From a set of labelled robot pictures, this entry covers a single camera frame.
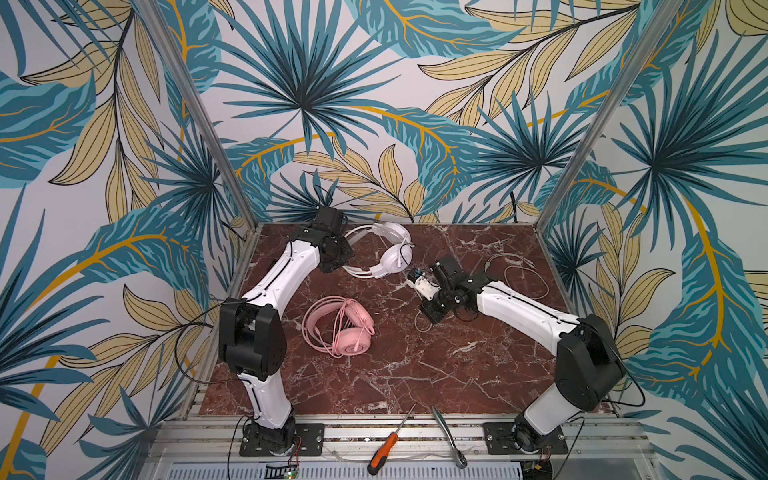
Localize white headphone cable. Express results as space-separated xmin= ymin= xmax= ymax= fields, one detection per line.
xmin=411 ymin=251 xmax=551 ymax=334

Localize white headphones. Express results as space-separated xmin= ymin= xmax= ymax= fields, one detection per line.
xmin=344 ymin=222 xmax=415 ymax=280

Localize pink cat-ear headphones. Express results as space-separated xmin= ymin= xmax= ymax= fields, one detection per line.
xmin=301 ymin=296 xmax=375 ymax=359

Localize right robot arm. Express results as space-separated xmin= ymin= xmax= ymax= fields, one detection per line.
xmin=407 ymin=255 xmax=627 ymax=454

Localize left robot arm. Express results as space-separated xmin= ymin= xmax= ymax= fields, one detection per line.
xmin=218 ymin=207 xmax=353 ymax=455

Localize metal pliers tool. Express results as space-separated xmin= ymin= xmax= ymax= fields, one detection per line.
xmin=430 ymin=406 xmax=468 ymax=469

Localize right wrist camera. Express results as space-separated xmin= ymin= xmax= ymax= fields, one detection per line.
xmin=406 ymin=268 xmax=440 ymax=301

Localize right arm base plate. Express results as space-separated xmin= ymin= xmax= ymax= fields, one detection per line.
xmin=482 ymin=421 xmax=568 ymax=455

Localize orange handle screwdriver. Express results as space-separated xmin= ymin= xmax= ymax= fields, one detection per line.
xmin=366 ymin=403 xmax=416 ymax=476

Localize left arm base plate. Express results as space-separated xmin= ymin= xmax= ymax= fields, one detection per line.
xmin=239 ymin=420 xmax=325 ymax=458

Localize aluminium frame rail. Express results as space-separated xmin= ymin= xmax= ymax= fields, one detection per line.
xmin=137 ymin=412 xmax=661 ymax=464

